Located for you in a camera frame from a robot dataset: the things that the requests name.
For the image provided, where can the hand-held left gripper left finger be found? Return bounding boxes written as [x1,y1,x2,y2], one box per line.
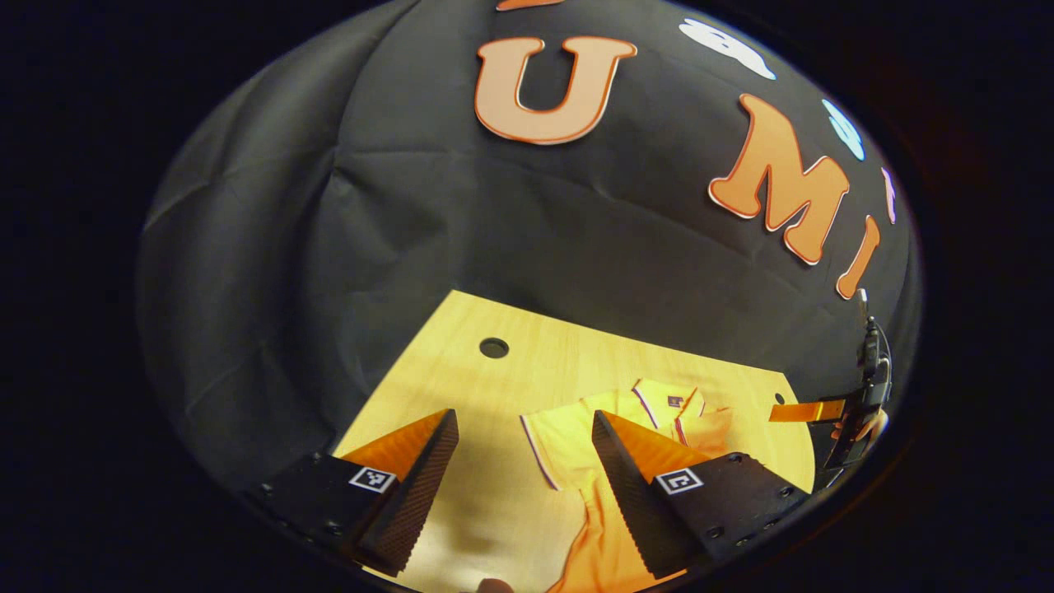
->
[243,408,460,577]

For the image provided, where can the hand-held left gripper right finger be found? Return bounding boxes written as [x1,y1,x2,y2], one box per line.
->
[591,410,812,580]

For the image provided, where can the orange T-shirt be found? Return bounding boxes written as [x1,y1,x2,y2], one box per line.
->
[520,379,734,593]

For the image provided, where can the black backdrop cloth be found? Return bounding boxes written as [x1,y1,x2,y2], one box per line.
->
[136,0,921,495]

